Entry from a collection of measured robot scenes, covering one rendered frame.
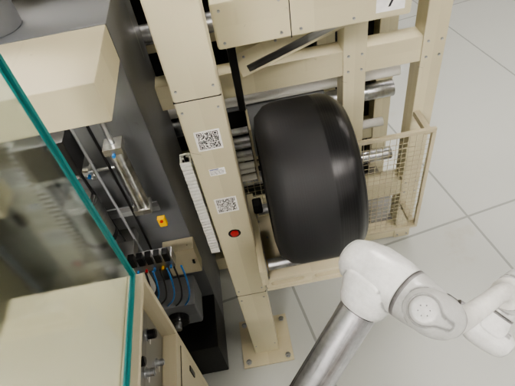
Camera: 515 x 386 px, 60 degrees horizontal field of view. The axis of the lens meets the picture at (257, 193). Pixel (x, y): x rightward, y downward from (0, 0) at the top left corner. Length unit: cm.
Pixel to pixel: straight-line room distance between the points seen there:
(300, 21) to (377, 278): 79
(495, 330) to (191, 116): 115
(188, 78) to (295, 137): 37
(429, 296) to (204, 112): 73
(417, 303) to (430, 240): 190
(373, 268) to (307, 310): 153
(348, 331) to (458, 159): 242
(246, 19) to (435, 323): 97
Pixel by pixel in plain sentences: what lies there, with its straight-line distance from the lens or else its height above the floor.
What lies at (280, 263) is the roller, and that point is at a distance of 172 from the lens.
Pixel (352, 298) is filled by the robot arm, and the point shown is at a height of 132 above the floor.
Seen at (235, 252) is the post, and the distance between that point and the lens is 174.
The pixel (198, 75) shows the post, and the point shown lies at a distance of 120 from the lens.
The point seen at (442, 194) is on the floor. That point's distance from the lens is 322.
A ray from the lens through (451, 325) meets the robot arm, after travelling 112.
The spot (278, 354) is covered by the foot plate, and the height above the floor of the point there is 1.
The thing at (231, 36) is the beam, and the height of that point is 168.
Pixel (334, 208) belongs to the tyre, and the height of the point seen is 131.
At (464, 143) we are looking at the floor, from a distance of 361.
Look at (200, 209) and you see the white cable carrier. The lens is 155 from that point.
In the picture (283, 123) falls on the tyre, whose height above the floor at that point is 147.
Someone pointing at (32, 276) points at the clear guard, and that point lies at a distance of 87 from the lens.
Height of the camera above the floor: 235
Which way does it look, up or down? 47 degrees down
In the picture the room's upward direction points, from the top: 11 degrees counter-clockwise
